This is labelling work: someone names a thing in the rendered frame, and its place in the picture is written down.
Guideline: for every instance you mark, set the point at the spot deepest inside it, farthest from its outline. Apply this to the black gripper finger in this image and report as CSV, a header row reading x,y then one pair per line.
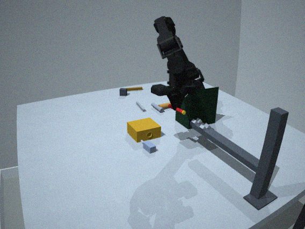
x,y
180,98
173,100

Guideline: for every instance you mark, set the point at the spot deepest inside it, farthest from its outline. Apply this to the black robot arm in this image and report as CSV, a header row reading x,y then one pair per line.
x,y
170,47

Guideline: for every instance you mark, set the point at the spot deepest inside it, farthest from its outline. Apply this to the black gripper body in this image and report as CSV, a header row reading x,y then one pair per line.
x,y
162,90

